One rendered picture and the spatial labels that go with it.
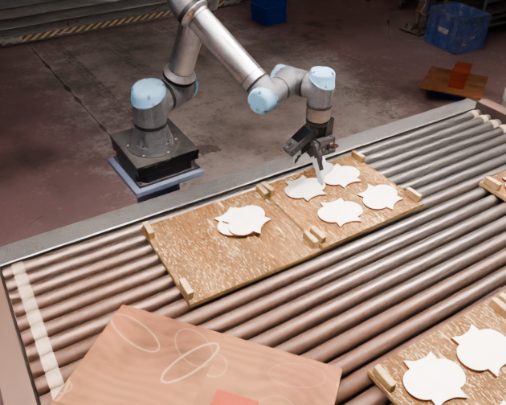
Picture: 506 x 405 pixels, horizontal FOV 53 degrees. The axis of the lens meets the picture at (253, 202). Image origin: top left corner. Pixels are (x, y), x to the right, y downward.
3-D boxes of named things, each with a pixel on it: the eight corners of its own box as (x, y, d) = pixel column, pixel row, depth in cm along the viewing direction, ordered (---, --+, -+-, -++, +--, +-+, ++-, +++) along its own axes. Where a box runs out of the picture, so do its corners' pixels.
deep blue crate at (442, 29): (421, 40, 555) (429, 5, 533) (449, 35, 571) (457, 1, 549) (455, 56, 520) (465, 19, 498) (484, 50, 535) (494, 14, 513)
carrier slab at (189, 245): (141, 231, 152) (140, 227, 151) (258, 191, 169) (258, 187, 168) (190, 308, 128) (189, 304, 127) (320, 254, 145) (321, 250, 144)
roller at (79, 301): (18, 324, 129) (14, 312, 126) (510, 136, 210) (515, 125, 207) (23, 339, 126) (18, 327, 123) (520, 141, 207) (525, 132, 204)
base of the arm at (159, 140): (126, 136, 187) (123, 112, 180) (165, 128, 192) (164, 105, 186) (137, 158, 177) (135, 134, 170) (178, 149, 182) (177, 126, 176)
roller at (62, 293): (14, 311, 132) (10, 300, 129) (500, 130, 214) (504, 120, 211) (19, 325, 129) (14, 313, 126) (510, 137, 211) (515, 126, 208)
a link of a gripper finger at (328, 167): (339, 180, 159) (331, 152, 158) (324, 186, 156) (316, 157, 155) (333, 181, 162) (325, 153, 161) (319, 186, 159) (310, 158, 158)
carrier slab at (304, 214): (258, 190, 169) (258, 186, 168) (351, 157, 187) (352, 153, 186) (323, 251, 146) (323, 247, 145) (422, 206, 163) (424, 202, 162)
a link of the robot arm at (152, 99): (125, 120, 177) (121, 85, 168) (152, 105, 185) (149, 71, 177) (151, 132, 172) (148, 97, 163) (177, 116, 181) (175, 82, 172)
